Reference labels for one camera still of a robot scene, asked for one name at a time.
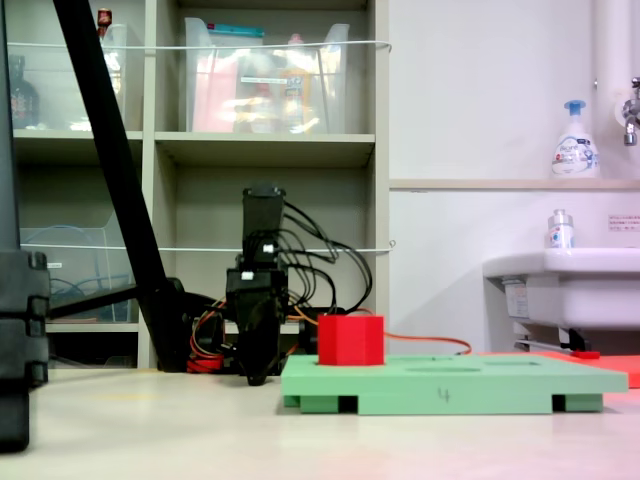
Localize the black tripod leg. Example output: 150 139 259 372
47 0 194 374

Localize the dark grey upright column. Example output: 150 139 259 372
0 0 23 252

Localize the clear bin with dark bottle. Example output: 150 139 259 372
7 23 131 133

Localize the red print wall label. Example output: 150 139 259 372
607 214 640 233

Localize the orange label spray bottle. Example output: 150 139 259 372
278 33 314 134

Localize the large clear plastic bin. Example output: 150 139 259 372
183 17 351 135

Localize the beige shelf unit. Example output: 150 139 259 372
4 0 392 371

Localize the white ceramic sink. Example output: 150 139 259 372
481 246 640 352

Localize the small clear sanitizer bottle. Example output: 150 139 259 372
545 208 577 250

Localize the flat red board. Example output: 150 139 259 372
475 350 640 390

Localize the clear bin with blue cable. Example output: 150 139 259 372
19 209 142 325

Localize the green board with shaped holes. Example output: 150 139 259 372
280 353 630 417

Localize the white blue soap pump bottle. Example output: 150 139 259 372
550 99 602 180

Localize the metal water faucet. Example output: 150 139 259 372
613 76 640 148

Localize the notched black stack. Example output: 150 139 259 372
0 249 52 454

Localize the white wire shelf rail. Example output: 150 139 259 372
19 239 398 254

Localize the black robot wire bundle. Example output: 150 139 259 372
277 199 374 321

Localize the orange cable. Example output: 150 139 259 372
292 304 474 357

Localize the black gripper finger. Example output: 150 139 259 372
234 309 263 387
259 309 289 387

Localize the dark glass bottle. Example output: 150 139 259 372
8 54 42 131

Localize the red orange wire bundle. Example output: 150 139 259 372
186 294 237 374

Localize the red octagonal pillar block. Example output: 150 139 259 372
316 313 386 368

